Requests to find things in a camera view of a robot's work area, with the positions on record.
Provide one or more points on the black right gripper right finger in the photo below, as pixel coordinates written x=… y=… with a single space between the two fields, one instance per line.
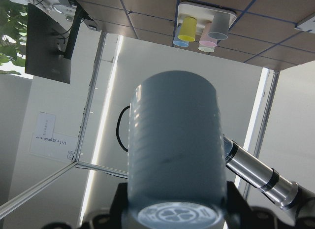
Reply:
x=239 y=215

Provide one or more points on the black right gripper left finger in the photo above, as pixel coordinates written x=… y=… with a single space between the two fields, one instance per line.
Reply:
x=117 y=213

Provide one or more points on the light blue plastic cup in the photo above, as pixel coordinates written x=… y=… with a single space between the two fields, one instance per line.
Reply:
x=176 y=167

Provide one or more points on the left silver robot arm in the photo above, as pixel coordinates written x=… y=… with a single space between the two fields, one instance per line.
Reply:
x=289 y=196

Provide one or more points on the cream white plastic cup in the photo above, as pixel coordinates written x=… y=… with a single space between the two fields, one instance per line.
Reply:
x=206 y=49

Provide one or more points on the pink plastic cup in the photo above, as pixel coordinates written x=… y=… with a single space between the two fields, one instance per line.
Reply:
x=205 y=40

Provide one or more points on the blue plastic cup on tray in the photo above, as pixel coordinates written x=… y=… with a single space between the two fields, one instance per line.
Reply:
x=179 y=42

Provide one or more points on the grey plastic cup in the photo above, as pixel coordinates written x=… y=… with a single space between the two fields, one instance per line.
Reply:
x=219 y=26

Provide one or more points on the yellow plastic cup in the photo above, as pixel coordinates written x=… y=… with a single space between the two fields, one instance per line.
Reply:
x=187 y=31

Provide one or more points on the black computer monitor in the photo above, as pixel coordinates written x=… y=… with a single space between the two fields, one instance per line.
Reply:
x=49 y=47

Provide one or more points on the beige plastic tray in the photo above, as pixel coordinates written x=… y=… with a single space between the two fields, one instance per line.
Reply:
x=202 y=13

